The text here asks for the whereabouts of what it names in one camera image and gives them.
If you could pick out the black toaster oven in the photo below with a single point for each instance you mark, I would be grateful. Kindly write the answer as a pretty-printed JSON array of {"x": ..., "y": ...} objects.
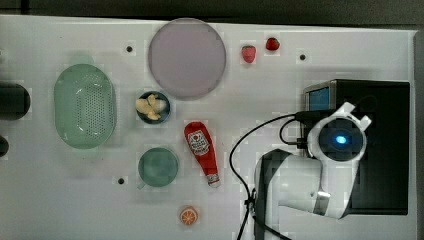
[{"x": 381, "y": 184}]

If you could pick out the red plush ketchup bottle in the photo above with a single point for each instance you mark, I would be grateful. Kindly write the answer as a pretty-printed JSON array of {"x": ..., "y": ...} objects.
[{"x": 201, "y": 145}]

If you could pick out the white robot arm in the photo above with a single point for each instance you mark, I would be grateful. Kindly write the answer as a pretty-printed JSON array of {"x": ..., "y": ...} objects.
[{"x": 321, "y": 182}]

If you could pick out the black round container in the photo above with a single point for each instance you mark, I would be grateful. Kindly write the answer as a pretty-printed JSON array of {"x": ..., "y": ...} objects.
[{"x": 4, "y": 146}]

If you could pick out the pink plush strawberry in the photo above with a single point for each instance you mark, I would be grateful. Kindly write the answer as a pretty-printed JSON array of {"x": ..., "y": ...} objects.
[{"x": 248, "y": 53}]

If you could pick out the dark red plush strawberry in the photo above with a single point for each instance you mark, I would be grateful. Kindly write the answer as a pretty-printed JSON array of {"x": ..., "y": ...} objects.
[{"x": 272, "y": 44}]

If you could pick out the small blue bowl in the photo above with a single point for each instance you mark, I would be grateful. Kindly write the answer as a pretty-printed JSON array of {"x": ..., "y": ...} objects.
[{"x": 165, "y": 114}]

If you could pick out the yellow plush banana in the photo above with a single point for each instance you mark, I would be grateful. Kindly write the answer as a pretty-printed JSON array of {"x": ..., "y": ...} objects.
[{"x": 151, "y": 107}]

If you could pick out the plush orange slice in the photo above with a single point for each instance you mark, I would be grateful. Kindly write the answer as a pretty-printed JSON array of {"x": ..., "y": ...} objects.
[{"x": 188, "y": 215}]

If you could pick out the green oval colander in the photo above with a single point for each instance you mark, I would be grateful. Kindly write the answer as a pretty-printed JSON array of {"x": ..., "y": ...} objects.
[{"x": 84, "y": 106}]

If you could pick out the round lilac plate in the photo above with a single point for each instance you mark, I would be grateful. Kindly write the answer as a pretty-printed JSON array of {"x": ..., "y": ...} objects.
[{"x": 187, "y": 58}]

